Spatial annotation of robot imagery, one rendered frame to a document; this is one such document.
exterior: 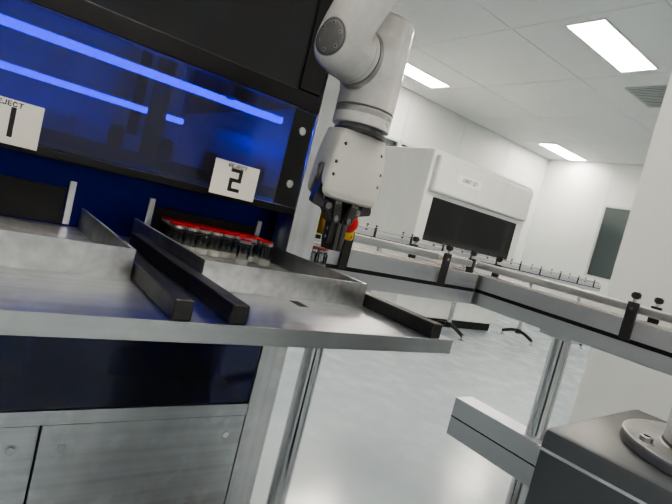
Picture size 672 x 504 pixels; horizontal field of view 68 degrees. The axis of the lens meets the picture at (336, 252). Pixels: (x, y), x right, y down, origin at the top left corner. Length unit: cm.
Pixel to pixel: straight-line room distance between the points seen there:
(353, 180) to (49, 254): 39
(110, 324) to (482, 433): 129
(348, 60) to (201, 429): 71
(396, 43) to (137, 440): 77
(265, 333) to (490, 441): 115
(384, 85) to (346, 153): 10
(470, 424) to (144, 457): 96
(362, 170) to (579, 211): 897
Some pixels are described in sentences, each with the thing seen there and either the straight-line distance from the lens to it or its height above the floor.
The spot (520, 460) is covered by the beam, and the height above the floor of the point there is 48.
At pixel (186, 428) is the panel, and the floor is 56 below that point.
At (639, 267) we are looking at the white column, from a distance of 202.
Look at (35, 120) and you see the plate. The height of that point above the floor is 103.
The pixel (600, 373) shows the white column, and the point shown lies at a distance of 205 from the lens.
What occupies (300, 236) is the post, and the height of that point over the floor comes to 95.
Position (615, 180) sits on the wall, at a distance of 950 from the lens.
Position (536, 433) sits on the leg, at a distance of 152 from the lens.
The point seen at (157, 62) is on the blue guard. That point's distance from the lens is 86.
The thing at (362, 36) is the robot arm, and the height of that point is 122.
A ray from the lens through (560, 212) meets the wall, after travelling 978.
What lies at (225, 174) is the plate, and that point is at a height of 103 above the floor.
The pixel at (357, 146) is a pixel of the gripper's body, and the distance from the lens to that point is 71.
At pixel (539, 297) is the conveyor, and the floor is 92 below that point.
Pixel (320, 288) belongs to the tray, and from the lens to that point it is 70.
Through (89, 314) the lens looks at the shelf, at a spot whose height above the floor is 88.
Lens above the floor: 101
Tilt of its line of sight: 4 degrees down
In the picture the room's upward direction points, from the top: 14 degrees clockwise
